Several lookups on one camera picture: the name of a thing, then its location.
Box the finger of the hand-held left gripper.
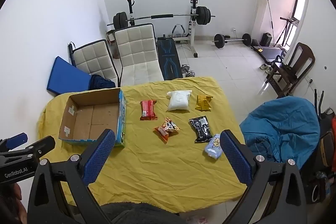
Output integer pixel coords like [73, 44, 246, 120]
[0, 135, 56, 161]
[0, 133, 28, 152]

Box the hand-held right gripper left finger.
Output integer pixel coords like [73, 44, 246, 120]
[27, 129, 116, 224]

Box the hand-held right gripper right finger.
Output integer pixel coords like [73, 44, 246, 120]
[220, 130, 307, 224]

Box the light blue tissue pack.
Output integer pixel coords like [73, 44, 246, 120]
[204, 133, 223, 160]

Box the cardboard box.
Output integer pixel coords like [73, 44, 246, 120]
[58, 88, 127, 148]

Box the black striped packet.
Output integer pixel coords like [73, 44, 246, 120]
[189, 116, 213, 144]

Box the yellow snack packet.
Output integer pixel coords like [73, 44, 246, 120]
[195, 94, 214, 111]

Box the red snack packet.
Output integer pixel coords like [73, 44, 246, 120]
[140, 100, 157, 121]

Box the orange snack packet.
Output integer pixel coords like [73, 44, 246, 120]
[154, 117, 181, 144]

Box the white powder bag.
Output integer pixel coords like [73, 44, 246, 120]
[167, 90, 193, 111]

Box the person's left hand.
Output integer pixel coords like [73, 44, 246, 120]
[12, 183, 23, 201]

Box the blue cloth cover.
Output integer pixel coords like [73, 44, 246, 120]
[239, 96, 321, 169]

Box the yellow tablecloth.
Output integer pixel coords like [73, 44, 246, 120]
[37, 76, 248, 214]

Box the dark blue bag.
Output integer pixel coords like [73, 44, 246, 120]
[89, 74, 117, 90]

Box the blue foam mat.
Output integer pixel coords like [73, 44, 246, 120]
[46, 56, 92, 96]

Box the black and orange bag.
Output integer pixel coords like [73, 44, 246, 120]
[302, 109, 336, 203]

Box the white padded chair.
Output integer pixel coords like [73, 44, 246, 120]
[71, 39, 119, 88]
[114, 24, 164, 87]

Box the chrome dumbbell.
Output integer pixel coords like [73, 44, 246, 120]
[181, 64, 196, 77]

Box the black treadmill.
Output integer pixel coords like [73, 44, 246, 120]
[252, 17, 300, 62]

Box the black weight bench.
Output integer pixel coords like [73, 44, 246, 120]
[157, 36, 183, 81]

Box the small barbell with black plates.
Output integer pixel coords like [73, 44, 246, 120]
[212, 33, 252, 49]

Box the black floor heater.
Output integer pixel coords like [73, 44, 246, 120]
[261, 33, 273, 46]

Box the dark wooden chair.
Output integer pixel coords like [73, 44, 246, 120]
[265, 42, 316, 98]

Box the white squat rack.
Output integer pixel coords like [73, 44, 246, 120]
[126, 0, 200, 59]

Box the large barbell with black plates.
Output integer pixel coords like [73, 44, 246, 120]
[107, 6, 216, 28]

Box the grey row handle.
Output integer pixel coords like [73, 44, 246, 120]
[172, 24, 187, 38]

